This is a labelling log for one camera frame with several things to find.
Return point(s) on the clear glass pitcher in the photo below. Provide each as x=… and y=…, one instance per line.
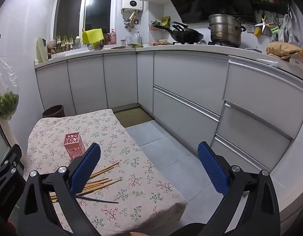
x=136, y=38

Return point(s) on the white kitchen countertop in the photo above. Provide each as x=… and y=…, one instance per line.
x=190, y=48

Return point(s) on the hanging white plastic bags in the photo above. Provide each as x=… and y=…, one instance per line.
x=287, y=29

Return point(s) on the wall power outlet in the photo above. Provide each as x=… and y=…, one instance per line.
x=249, y=27

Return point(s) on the clear bag of greens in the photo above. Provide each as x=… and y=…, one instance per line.
x=5, y=100

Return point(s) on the bunch of wooden chopsticks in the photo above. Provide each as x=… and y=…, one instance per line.
x=99, y=182

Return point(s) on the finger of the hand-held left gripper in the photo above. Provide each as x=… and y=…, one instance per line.
x=9, y=163

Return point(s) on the yellow cloth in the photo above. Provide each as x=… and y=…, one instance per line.
x=92, y=35

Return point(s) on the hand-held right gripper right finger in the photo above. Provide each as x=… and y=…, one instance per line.
x=210, y=167

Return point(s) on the brown paper bag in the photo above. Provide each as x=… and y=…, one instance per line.
x=284, y=49

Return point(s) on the floral tablecloth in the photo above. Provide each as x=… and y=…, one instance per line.
x=141, y=189

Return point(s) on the white kitchen cabinet unit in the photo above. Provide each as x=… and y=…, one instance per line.
x=190, y=78

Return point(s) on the dark window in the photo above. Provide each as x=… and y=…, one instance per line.
x=70, y=12

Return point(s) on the black range hood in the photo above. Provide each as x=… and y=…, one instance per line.
x=205, y=0

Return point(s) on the pink perforated utensil holder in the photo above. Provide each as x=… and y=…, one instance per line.
x=72, y=145

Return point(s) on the green peeler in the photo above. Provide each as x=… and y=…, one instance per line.
x=275, y=30

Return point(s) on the black chopstick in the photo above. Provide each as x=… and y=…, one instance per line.
x=104, y=200

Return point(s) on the pale green cutting board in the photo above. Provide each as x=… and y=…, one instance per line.
x=41, y=50

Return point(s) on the row of sprouting garlic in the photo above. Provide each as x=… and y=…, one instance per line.
x=64, y=43

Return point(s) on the kitchen scissors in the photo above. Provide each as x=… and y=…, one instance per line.
x=263, y=24

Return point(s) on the pink bottle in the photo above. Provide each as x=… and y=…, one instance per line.
x=113, y=38

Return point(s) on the black spatula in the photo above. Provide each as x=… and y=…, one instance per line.
x=179, y=25

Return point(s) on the black wok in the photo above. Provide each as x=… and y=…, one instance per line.
x=188, y=36

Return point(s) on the olive door mat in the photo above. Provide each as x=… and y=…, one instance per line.
x=133, y=116

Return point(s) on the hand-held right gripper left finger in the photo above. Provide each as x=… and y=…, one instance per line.
x=87, y=167

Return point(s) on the green snack packet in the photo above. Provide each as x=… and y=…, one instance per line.
x=166, y=22

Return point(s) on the steel steamer pot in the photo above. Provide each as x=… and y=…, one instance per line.
x=225, y=29

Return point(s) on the yellow brush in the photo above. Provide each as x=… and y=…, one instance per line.
x=257, y=32

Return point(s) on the water heater pipes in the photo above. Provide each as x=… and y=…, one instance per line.
x=131, y=19

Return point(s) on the brown trash bin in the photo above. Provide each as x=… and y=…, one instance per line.
x=54, y=111

